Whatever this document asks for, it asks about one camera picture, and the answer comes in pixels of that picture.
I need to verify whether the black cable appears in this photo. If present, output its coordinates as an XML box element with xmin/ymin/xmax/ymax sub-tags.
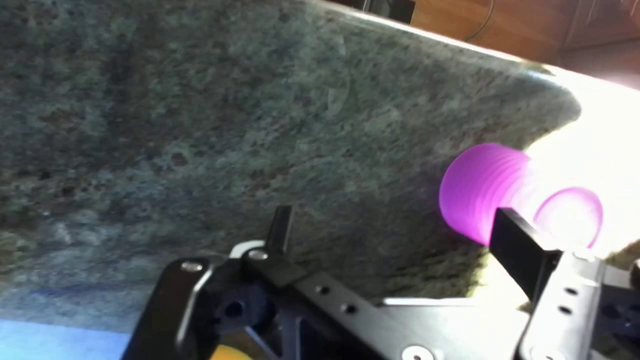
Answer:
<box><xmin>465</xmin><ymin>0</ymin><xmax>496</xmax><ymax>42</ymax></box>

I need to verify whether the wooden cabinet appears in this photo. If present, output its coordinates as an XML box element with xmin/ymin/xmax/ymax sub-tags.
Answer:
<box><xmin>410</xmin><ymin>0</ymin><xmax>640</xmax><ymax>67</ymax></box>

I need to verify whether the yellow plastic cup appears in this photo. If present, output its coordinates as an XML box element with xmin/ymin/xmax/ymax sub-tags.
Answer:
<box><xmin>210</xmin><ymin>344</ymin><xmax>254</xmax><ymax>360</ymax></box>

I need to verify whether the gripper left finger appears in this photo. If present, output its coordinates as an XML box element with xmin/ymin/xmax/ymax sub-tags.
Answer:
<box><xmin>120</xmin><ymin>205</ymin><xmax>451</xmax><ymax>360</ymax></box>

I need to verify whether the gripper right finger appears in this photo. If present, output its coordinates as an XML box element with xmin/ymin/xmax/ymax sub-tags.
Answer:
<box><xmin>488</xmin><ymin>207</ymin><xmax>640</xmax><ymax>360</ymax></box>

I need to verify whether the purple plastic cup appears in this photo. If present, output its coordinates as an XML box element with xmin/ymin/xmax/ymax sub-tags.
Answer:
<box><xmin>438</xmin><ymin>142</ymin><xmax>605</xmax><ymax>251</ymax></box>

